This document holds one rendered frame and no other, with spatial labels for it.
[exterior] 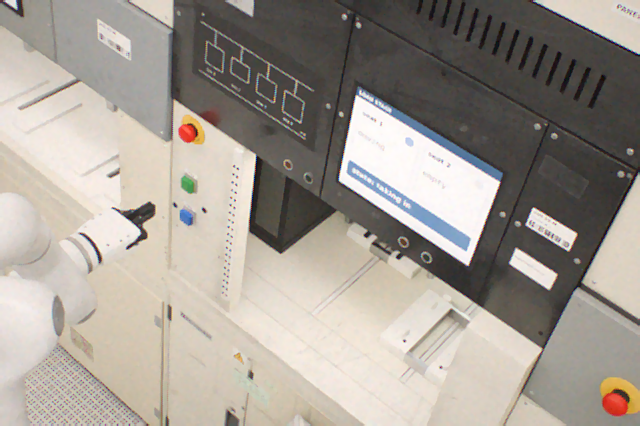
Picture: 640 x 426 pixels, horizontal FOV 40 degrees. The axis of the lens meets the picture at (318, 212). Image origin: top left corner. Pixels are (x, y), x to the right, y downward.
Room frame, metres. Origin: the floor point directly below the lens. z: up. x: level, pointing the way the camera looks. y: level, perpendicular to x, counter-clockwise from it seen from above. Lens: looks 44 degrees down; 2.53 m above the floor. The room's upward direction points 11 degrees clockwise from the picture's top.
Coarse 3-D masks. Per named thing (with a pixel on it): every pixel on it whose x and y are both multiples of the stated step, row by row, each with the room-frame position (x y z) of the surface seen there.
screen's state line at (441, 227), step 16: (352, 176) 1.16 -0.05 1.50; (368, 176) 1.14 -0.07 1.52; (384, 192) 1.12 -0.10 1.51; (400, 192) 1.11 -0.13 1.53; (400, 208) 1.10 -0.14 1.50; (416, 208) 1.09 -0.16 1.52; (432, 224) 1.07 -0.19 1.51; (448, 224) 1.06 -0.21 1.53; (448, 240) 1.05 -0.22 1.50; (464, 240) 1.04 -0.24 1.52
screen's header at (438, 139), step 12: (360, 96) 1.17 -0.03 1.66; (372, 96) 1.16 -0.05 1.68; (384, 108) 1.14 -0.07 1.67; (408, 120) 1.12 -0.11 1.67; (420, 132) 1.11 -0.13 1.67; (432, 132) 1.09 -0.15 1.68; (444, 144) 1.08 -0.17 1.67; (468, 156) 1.06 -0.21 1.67; (480, 168) 1.04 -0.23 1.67; (492, 168) 1.04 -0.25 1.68
